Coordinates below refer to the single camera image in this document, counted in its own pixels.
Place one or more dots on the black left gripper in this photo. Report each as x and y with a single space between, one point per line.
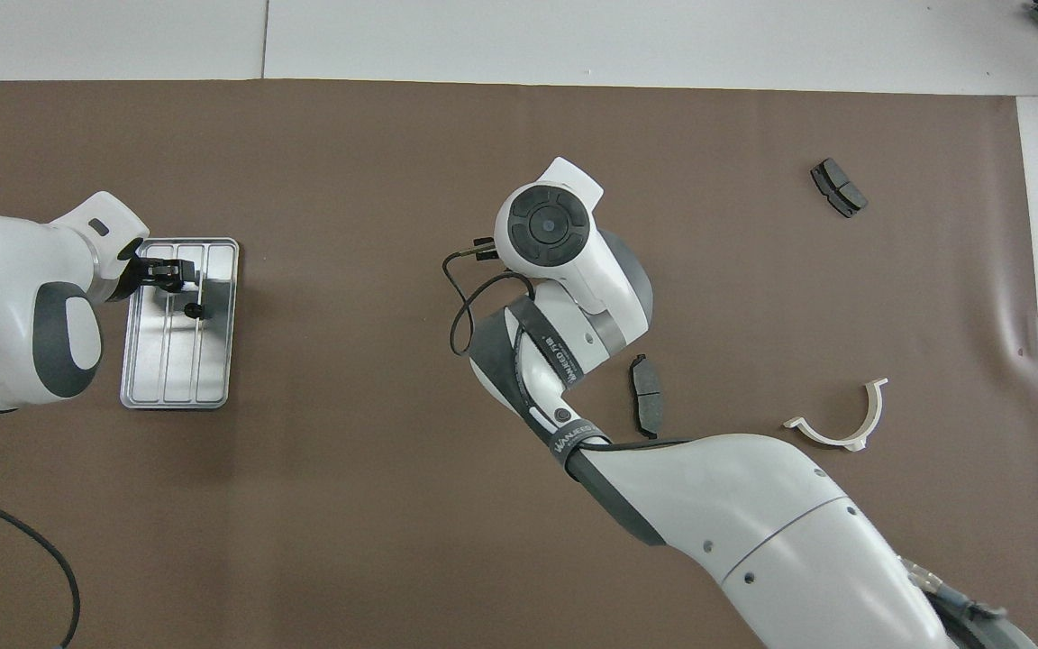
136 275

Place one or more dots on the small black bearing gear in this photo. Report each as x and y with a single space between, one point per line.
195 311

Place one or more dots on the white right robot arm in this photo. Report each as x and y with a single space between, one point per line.
753 514

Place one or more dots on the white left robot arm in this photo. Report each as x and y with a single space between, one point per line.
5 270

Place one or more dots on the silver metal tray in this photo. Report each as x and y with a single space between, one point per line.
177 370

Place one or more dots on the brown paper mat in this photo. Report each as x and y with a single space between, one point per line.
393 505

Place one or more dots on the slim dark grey brake pad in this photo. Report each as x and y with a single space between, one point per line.
646 397

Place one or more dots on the grooved dark grey brake pad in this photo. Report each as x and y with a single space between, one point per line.
839 187

